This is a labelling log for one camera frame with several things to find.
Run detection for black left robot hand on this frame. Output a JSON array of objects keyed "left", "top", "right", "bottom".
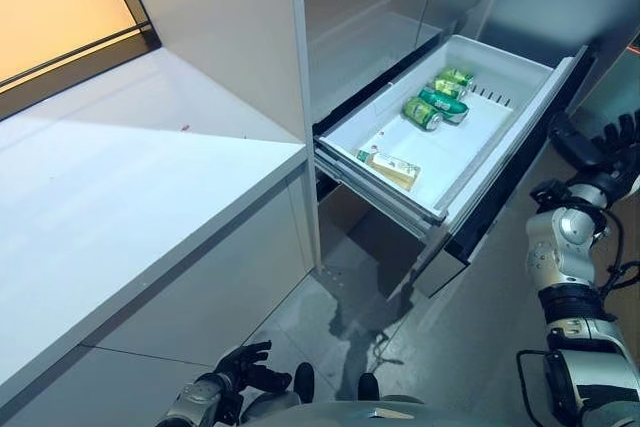
[{"left": 214, "top": 340, "right": 294, "bottom": 406}]

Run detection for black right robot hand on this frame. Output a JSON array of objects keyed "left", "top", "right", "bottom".
[{"left": 547, "top": 112, "right": 640, "bottom": 184}]

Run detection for white fridge drawer steel front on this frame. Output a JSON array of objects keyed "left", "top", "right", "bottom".
[{"left": 313, "top": 34, "right": 597, "bottom": 299}]

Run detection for yellow tea bottle white cap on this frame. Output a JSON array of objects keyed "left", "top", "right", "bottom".
[{"left": 357, "top": 145, "right": 422, "bottom": 192}]

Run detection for steel lower fridge drawer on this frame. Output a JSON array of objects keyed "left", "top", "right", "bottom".
[{"left": 413, "top": 246, "right": 469, "bottom": 299}]

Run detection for stainless steel fridge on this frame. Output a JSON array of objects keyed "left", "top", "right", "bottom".
[{"left": 301, "top": 0, "right": 506, "bottom": 268}]

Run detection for black left robot foot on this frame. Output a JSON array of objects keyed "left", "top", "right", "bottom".
[{"left": 294, "top": 361, "right": 316, "bottom": 404}]

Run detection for black robot foot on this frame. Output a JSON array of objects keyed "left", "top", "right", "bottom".
[
  {"left": 294, "top": 361, "right": 316, "bottom": 404},
  {"left": 357, "top": 371, "right": 380, "bottom": 402}
]

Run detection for grey robot torso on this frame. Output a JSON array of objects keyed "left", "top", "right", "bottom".
[{"left": 238, "top": 390, "right": 426, "bottom": 427}]

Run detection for black right robot foot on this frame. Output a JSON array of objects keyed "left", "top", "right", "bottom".
[{"left": 357, "top": 371, "right": 380, "bottom": 402}]

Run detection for teal green drink can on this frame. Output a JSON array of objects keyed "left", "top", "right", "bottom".
[{"left": 418, "top": 88, "right": 470, "bottom": 125}]

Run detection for white counter cabinet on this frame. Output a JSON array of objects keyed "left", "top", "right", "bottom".
[{"left": 0, "top": 46, "right": 321, "bottom": 398}]

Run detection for tall white cabinet panel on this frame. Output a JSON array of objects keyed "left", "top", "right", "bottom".
[{"left": 117, "top": 0, "right": 322, "bottom": 273}]

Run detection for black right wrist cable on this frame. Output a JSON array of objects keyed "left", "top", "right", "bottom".
[{"left": 516, "top": 204, "right": 640, "bottom": 427}]

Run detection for orange lit window black frame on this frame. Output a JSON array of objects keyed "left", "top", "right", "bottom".
[{"left": 0, "top": 0, "right": 164, "bottom": 121}]

